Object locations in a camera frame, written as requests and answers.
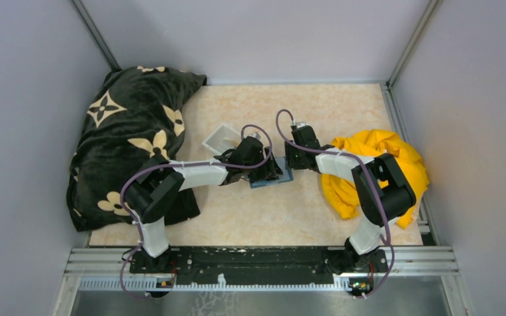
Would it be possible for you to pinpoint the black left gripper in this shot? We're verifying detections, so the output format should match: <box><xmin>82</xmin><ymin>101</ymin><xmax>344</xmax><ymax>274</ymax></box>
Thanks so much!
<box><xmin>242</xmin><ymin>145</ymin><xmax>282</xmax><ymax>183</ymax></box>

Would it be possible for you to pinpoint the blue leather card holder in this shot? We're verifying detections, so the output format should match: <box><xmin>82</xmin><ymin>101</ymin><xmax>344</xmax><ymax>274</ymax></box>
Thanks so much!
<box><xmin>250</xmin><ymin>157</ymin><xmax>293</xmax><ymax>189</ymax></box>

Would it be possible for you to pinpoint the white plastic card tray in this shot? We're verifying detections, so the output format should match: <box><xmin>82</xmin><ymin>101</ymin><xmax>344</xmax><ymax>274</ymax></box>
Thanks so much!
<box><xmin>202</xmin><ymin>122</ymin><xmax>241</xmax><ymax>155</ymax></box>

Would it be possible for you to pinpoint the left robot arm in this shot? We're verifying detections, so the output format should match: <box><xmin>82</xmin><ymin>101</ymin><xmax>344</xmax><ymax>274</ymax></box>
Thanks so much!
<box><xmin>120</xmin><ymin>136</ymin><xmax>287</xmax><ymax>273</ymax></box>

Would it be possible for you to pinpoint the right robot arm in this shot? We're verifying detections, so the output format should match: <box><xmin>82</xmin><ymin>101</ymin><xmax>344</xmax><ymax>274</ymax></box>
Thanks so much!
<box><xmin>285</xmin><ymin>123</ymin><xmax>416</xmax><ymax>271</ymax></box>

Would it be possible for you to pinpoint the grey card stack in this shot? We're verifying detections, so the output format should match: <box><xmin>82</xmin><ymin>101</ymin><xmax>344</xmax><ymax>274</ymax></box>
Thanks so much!
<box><xmin>219</xmin><ymin>138</ymin><xmax>236</xmax><ymax>151</ymax></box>

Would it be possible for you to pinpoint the yellow cloth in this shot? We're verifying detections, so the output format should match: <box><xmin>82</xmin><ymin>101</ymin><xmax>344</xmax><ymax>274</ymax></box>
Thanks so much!
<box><xmin>320</xmin><ymin>129</ymin><xmax>430</xmax><ymax>229</ymax></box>

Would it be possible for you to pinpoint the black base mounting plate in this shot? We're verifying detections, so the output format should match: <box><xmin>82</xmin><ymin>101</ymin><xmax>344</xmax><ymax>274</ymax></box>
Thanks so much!
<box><xmin>129</xmin><ymin>246</ymin><xmax>388</xmax><ymax>286</ymax></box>

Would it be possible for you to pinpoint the black floral blanket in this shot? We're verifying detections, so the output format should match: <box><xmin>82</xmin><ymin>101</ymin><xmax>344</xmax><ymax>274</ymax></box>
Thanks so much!
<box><xmin>66</xmin><ymin>66</ymin><xmax>208</xmax><ymax>232</ymax></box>

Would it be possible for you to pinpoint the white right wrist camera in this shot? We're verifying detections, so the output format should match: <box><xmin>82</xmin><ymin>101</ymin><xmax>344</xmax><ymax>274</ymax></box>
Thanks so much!
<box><xmin>295</xmin><ymin>122</ymin><xmax>311</xmax><ymax>130</ymax></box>

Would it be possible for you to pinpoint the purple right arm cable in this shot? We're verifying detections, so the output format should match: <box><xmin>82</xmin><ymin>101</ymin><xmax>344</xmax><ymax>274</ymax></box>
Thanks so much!
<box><xmin>275</xmin><ymin>109</ymin><xmax>396</xmax><ymax>300</ymax></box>

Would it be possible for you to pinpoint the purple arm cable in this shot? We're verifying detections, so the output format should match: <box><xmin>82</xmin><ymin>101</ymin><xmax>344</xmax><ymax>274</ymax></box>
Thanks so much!
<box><xmin>119</xmin><ymin>124</ymin><xmax>274</xmax><ymax>301</ymax></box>
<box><xmin>275</xmin><ymin>109</ymin><xmax>396</xmax><ymax>300</ymax></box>

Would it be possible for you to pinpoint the aluminium frame rail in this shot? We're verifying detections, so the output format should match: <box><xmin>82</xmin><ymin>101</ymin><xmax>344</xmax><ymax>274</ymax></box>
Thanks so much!
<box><xmin>65</xmin><ymin>246</ymin><xmax>459</xmax><ymax>292</ymax></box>

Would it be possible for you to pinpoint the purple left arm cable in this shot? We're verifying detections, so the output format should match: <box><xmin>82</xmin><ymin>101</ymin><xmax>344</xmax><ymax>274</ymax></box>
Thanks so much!
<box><xmin>119</xmin><ymin>124</ymin><xmax>274</xmax><ymax>301</ymax></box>

